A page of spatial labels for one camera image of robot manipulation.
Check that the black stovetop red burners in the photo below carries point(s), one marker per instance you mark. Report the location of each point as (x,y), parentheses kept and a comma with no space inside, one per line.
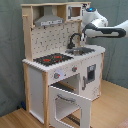
(52,59)

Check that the grey toy sink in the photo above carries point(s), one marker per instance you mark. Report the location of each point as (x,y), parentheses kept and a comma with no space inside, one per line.
(79,51)

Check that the black toy faucet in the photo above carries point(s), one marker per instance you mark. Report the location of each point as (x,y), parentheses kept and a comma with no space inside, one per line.
(73,40)

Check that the left red oven knob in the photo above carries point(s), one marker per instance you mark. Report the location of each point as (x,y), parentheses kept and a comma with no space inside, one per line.
(56,75)

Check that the toy microwave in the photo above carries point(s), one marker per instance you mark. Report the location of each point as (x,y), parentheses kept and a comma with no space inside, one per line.
(75,11)

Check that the wooden toy kitchen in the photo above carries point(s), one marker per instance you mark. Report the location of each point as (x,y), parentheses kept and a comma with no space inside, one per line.
(46,40)

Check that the grey range hood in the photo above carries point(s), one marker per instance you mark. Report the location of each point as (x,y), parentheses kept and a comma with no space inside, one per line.
(48,18)

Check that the white oven door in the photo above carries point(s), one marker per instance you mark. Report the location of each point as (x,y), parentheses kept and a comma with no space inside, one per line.
(62,103)

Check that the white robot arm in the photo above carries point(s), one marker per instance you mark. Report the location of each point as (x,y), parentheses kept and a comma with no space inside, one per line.
(95,25)

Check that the white dishwasher cabinet door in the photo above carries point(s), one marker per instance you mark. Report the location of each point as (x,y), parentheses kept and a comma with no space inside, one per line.
(90,77)

